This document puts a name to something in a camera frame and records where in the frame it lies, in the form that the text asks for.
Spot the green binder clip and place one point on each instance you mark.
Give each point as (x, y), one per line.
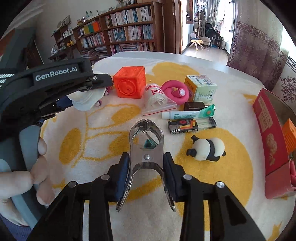
(148, 144)

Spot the panda toy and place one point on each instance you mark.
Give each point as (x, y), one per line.
(205, 148)

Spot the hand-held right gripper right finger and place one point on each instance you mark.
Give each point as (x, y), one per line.
(168, 176)

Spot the small pale chair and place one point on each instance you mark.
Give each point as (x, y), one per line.
(196, 42)

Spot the dark brown lipstick case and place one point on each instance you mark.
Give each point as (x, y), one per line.
(194, 106)

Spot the white green ointment tube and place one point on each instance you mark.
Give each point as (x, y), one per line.
(189, 113)

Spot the black orange lighter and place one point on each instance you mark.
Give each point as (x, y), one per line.
(182, 126)

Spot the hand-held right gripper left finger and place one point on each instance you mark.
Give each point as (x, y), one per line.
(123, 176)

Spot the purple patterned curtain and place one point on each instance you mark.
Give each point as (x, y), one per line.
(254, 46)

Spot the small dark shelf unit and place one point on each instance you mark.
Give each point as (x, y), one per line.
(64, 37)

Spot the small pink foam curler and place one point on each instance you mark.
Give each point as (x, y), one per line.
(171, 92)

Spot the white round plastic lid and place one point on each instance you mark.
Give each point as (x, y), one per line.
(85, 102)

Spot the dark orange toy cube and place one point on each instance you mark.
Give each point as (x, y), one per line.
(129, 83)

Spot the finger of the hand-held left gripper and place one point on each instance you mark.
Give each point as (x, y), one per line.
(103, 80)
(64, 103)

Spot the wooden door frame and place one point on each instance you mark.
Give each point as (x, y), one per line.
(173, 23)

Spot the bagged white bandage roll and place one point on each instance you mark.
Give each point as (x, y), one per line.
(155, 97)

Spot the large wooden bookshelf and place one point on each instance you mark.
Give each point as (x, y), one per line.
(129, 27)

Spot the red tin container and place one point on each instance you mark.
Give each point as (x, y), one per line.
(270, 139)

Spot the large metal clamp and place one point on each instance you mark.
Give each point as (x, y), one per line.
(148, 162)

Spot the small green yellow box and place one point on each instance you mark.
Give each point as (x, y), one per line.
(203, 90)

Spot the light orange toy cube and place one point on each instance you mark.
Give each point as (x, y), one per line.
(290, 134)

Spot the grey armchair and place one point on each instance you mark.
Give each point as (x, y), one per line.
(208, 41)

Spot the person's left hand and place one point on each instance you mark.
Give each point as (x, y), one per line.
(16, 184)

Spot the black toothpick holder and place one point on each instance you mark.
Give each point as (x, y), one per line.
(205, 122)

